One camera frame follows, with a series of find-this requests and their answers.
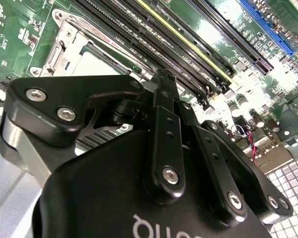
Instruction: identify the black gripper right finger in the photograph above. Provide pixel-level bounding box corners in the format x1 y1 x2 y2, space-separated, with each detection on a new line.
175 99 294 228

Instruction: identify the silver CPU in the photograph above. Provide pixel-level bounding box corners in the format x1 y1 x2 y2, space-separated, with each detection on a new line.
72 51 132 76

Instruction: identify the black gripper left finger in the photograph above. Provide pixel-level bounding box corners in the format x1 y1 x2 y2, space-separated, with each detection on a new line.
0 68 187 205

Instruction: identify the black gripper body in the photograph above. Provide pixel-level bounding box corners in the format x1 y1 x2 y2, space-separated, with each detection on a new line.
31 128 273 238

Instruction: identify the metal socket cover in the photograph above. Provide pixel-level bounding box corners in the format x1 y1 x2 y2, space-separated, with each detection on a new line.
39 18 154 77

